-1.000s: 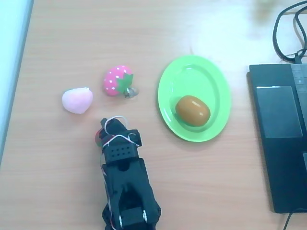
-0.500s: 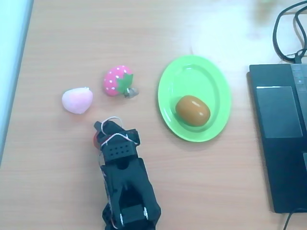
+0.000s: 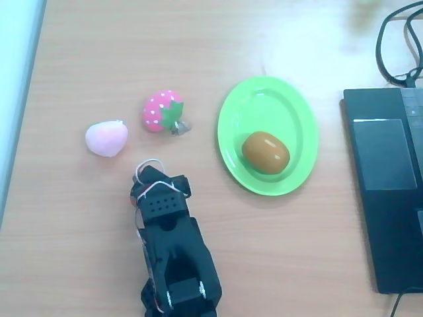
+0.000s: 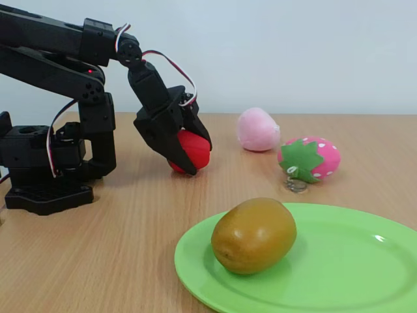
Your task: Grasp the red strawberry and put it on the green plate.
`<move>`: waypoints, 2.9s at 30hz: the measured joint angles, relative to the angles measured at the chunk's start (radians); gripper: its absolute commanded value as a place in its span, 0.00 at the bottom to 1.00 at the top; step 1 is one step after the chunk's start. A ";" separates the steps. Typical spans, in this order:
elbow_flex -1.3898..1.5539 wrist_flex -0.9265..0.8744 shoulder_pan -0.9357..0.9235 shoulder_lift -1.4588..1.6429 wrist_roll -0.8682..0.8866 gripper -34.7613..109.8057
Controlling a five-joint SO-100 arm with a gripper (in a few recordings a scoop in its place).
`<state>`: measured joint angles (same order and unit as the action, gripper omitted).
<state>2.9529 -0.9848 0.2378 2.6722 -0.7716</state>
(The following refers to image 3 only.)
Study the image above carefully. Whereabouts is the black laptop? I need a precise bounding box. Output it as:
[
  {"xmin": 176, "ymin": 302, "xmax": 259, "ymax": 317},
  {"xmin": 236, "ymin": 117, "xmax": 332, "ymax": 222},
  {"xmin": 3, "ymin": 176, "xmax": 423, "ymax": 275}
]
[{"xmin": 340, "ymin": 87, "xmax": 423, "ymax": 295}]

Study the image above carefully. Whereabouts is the metal keyring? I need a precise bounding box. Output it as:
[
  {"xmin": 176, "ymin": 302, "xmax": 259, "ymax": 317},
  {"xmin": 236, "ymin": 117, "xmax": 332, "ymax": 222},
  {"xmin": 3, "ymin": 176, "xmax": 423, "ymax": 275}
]
[{"xmin": 171, "ymin": 119, "xmax": 192, "ymax": 137}]

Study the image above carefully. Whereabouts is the white red servo cable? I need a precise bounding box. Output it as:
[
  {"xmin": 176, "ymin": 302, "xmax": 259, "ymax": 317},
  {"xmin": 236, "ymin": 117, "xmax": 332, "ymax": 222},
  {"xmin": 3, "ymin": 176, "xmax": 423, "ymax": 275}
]
[{"xmin": 134, "ymin": 159, "xmax": 186, "ymax": 203}]

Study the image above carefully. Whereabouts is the thin black laptop cable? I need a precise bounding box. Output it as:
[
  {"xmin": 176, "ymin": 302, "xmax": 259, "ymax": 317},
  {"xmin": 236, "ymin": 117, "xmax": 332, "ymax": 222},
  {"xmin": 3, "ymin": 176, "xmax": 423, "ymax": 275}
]
[{"xmin": 391, "ymin": 286, "xmax": 423, "ymax": 317}]

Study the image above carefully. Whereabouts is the pink white-dotted plush strawberry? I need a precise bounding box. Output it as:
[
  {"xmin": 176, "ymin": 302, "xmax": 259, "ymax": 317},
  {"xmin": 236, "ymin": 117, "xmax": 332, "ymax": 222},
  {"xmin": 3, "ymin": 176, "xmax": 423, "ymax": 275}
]
[{"xmin": 141, "ymin": 89, "xmax": 185, "ymax": 134}]

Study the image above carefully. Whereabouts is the looped black cable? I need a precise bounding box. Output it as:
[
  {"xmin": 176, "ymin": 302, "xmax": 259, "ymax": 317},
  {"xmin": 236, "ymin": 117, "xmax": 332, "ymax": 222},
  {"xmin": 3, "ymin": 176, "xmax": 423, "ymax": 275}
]
[{"xmin": 375, "ymin": 0, "xmax": 423, "ymax": 88}]

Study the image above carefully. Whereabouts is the brown kiwi fruit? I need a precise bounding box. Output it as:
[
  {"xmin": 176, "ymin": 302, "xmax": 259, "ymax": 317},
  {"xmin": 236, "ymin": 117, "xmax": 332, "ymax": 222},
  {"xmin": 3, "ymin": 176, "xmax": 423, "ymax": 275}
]
[{"xmin": 241, "ymin": 131, "xmax": 291, "ymax": 174}]

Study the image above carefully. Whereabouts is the pale pink plush strawberry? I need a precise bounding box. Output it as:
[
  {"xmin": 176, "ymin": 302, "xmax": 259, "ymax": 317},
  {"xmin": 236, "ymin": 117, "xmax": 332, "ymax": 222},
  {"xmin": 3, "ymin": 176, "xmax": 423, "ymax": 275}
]
[{"xmin": 85, "ymin": 119, "xmax": 129, "ymax": 158}]

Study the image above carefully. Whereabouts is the green oval plate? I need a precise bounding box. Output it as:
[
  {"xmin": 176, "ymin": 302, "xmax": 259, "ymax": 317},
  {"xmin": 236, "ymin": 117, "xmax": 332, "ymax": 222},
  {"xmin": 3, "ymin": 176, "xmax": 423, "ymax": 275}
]
[{"xmin": 217, "ymin": 75, "xmax": 320, "ymax": 196}]

